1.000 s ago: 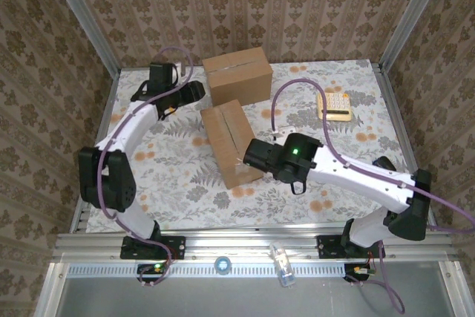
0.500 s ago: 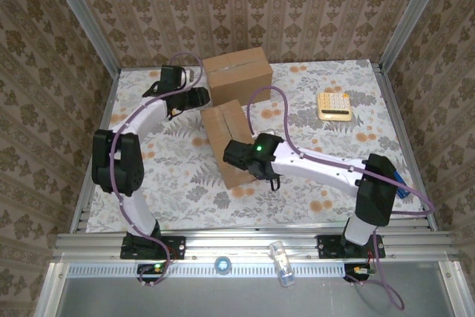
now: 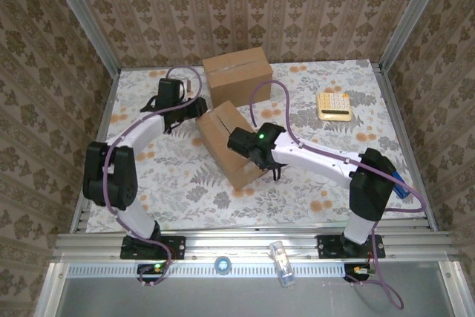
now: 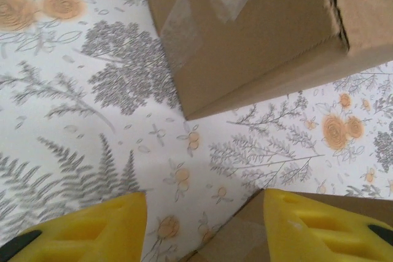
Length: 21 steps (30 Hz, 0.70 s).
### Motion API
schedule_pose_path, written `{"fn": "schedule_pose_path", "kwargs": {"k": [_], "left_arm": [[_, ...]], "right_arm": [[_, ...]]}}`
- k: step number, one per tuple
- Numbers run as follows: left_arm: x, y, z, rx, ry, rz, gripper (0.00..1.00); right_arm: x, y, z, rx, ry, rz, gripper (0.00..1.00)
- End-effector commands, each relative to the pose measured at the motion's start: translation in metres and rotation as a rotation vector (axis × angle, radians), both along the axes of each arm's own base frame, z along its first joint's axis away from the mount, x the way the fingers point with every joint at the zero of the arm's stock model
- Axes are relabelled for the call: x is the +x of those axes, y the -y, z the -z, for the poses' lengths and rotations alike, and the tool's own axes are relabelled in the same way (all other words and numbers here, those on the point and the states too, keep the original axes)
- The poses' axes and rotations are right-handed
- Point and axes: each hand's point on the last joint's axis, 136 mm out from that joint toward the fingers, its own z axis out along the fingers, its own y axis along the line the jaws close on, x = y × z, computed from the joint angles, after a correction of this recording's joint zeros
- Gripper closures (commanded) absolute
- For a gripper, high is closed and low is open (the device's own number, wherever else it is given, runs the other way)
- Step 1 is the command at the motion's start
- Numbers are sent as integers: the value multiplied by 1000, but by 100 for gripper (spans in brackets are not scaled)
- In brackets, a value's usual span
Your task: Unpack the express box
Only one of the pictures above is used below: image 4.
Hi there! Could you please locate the floral tablecloth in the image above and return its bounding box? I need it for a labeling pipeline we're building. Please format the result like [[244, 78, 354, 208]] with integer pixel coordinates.
[[0, 0, 393, 262]]

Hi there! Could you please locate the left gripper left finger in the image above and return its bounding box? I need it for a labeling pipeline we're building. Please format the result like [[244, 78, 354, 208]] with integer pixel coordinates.
[[0, 191, 149, 262]]

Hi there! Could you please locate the brown cardboard box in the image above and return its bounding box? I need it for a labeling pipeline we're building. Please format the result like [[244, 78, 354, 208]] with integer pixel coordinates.
[[148, 0, 393, 121], [179, 188, 393, 262]]

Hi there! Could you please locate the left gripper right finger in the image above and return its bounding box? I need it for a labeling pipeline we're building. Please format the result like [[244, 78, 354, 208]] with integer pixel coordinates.
[[263, 188, 393, 262]]

